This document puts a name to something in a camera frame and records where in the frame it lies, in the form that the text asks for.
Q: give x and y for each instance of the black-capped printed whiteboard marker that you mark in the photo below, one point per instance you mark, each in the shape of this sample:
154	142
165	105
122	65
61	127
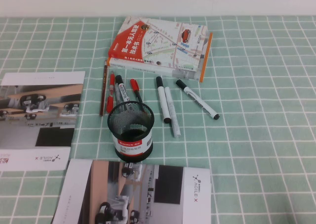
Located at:
197	100

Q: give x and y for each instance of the silver white pen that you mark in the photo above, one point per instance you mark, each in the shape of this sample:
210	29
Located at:
172	115

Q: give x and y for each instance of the black pen with red cap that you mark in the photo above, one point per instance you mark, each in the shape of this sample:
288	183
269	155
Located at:
134	85

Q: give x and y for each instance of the red ballpoint pen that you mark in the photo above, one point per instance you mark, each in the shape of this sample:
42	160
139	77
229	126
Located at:
110	105

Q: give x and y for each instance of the black mesh pen holder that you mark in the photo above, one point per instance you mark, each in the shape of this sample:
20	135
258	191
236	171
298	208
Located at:
130	145

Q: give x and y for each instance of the white marker with black cap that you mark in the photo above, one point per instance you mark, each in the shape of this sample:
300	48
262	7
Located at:
163	100

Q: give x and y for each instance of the grey marker with black cap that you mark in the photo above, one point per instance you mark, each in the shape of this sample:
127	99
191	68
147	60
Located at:
122	90

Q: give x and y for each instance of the brown red pencil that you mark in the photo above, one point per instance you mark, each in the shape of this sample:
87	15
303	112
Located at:
103	90

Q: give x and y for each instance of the red white map-cover book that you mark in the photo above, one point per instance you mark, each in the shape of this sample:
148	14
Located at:
160	43

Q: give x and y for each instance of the green checked tablecloth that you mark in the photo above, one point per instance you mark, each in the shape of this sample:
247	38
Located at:
247	110

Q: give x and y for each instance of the AgileX brochure with grey cover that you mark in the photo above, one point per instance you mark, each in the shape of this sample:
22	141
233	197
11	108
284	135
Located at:
123	196

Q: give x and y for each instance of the AgileX brochure with red title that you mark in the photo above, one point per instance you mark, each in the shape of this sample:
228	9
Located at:
37	105

